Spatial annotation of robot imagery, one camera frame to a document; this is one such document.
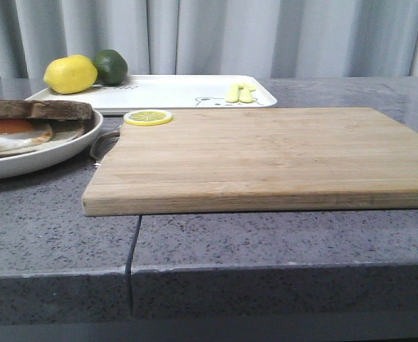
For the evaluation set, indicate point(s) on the fried egg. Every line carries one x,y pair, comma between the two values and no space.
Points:
19,133

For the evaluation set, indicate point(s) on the yellow-green plastic fork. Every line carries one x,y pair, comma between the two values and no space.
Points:
234,93

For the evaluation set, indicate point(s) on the white round plate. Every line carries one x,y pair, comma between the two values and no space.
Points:
38,160

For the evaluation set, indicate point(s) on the grey curtain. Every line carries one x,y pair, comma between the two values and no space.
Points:
263,39

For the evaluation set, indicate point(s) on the wooden cutting board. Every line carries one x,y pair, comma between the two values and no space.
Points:
260,159

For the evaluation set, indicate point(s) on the green lime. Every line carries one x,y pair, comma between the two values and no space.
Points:
111,67

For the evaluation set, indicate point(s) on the lemon slice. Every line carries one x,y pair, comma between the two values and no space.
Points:
148,117

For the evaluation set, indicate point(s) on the white bear tray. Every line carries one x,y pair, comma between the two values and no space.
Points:
165,92

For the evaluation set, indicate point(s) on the yellow lemon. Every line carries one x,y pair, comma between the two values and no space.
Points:
71,74

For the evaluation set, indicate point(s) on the metal cutting board handle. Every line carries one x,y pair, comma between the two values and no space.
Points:
99,149

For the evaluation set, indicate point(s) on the yellow-green plastic spoon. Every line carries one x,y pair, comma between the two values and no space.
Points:
246,93

